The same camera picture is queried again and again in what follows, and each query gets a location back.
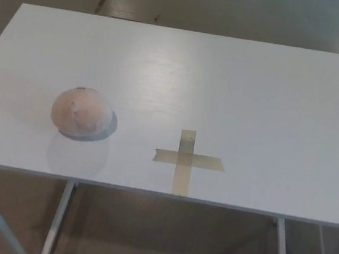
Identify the pink dumpling plush toy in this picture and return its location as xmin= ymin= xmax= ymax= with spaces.
xmin=47 ymin=83 xmax=117 ymax=143

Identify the long beige tape strip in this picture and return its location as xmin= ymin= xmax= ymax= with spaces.
xmin=170 ymin=128 xmax=198 ymax=198

